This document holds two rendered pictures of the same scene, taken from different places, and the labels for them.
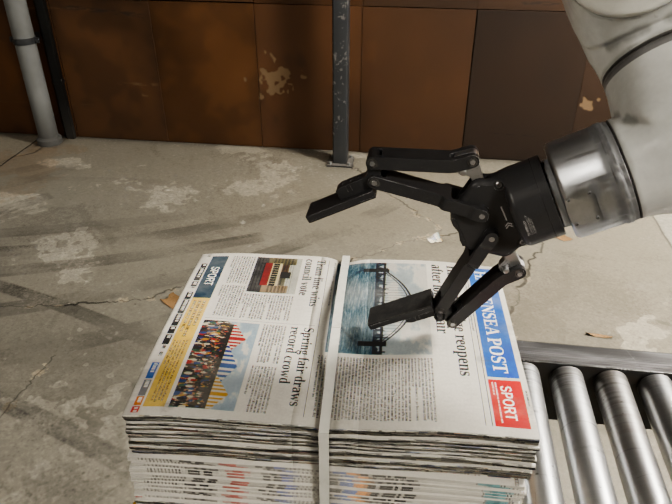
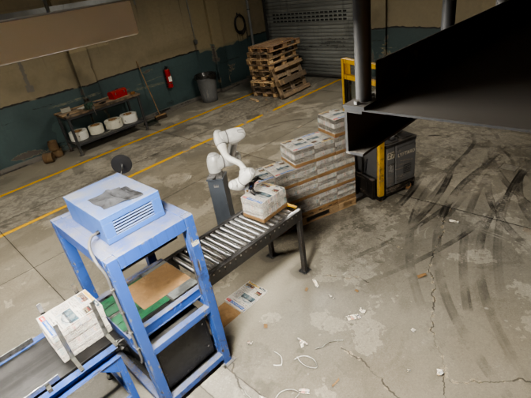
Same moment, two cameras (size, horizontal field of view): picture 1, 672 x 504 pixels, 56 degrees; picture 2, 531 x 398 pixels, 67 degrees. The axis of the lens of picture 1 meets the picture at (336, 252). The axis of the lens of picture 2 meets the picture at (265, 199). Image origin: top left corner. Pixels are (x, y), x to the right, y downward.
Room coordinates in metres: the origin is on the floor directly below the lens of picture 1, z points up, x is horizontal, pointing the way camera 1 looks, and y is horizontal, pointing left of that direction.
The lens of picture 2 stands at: (2.90, -2.75, 2.97)
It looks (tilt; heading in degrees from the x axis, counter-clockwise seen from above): 29 degrees down; 130
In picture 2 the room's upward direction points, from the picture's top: 9 degrees counter-clockwise
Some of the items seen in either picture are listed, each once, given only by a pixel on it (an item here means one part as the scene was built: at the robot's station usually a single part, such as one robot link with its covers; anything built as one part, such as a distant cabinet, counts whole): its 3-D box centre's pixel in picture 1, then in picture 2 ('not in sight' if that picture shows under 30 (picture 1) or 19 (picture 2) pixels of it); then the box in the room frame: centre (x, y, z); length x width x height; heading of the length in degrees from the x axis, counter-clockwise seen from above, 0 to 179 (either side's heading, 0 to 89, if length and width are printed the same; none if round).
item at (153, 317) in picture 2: not in sight; (148, 297); (0.35, -1.46, 0.75); 0.70 x 0.65 x 0.10; 82
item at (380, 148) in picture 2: not in sight; (379, 135); (1.00, 1.87, 0.97); 0.09 x 0.09 x 1.75; 62
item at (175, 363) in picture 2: not in sight; (160, 328); (0.35, -1.46, 0.38); 0.94 x 0.69 x 0.63; 172
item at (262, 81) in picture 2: not in sight; (275, 67); (-3.87, 6.49, 0.65); 1.33 x 0.94 x 1.30; 86
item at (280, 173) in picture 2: not in sight; (291, 193); (0.17, 1.00, 0.42); 1.17 x 0.39 x 0.83; 62
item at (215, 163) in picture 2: not in sight; (214, 162); (-0.27, 0.18, 1.17); 0.18 x 0.16 x 0.22; 56
